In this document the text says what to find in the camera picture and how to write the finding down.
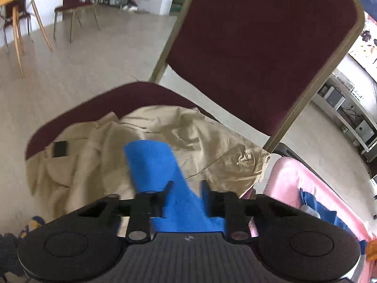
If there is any beige jacket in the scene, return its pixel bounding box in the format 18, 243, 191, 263
26, 106, 271, 223

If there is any pink printed towel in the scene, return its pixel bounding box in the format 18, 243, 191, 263
247, 157, 377, 283

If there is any blue garment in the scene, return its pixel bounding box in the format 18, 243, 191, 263
124, 139, 358, 233

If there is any black table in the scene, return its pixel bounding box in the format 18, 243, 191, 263
272, 142, 327, 183

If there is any blue yellow patterned object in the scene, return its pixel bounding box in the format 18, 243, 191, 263
19, 216, 46, 239

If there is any silver television stand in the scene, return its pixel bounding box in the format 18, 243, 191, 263
312, 71, 377, 162

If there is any dark chair with metal legs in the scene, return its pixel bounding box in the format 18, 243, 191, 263
0, 0, 34, 54

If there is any grey subwoofer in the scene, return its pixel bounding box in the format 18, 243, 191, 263
355, 119, 376, 143

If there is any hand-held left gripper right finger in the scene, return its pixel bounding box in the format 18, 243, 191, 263
201, 180, 299, 244

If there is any small grey speaker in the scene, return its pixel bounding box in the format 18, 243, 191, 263
324, 86, 346, 108

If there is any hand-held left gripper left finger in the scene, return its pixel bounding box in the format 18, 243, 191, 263
78, 180, 175, 245

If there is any wall television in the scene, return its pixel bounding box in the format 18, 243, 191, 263
348, 0, 377, 75

